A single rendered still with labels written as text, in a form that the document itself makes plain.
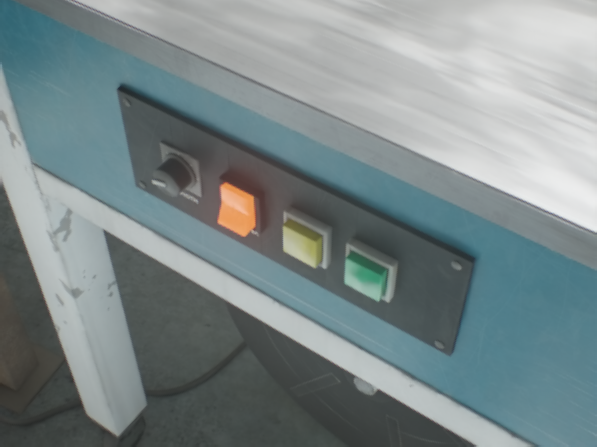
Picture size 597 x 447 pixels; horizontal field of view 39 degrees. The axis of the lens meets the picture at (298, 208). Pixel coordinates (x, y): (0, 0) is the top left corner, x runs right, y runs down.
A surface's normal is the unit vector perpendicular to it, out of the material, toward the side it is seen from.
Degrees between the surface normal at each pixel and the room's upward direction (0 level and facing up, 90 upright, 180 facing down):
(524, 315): 90
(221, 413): 0
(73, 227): 90
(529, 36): 0
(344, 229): 90
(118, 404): 90
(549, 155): 0
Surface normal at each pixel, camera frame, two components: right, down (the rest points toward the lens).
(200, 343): 0.00, -0.68
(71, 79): -0.57, 0.60
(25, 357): 0.89, 0.33
